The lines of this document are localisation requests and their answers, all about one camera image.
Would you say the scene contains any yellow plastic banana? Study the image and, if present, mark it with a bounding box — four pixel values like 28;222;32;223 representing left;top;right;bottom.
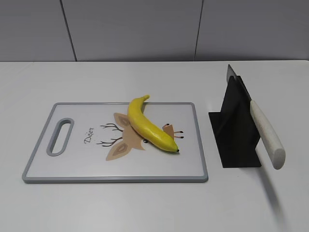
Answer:
127;95;179;152

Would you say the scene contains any white-handled kitchen knife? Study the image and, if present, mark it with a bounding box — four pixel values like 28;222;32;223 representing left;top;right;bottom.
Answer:
226;65;286;170

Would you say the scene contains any grey-rimmed deer cutting board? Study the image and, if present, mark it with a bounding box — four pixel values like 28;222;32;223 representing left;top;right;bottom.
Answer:
22;102;208;183

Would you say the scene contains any black knife stand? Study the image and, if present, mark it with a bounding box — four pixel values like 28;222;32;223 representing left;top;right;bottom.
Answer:
209;76;261;168

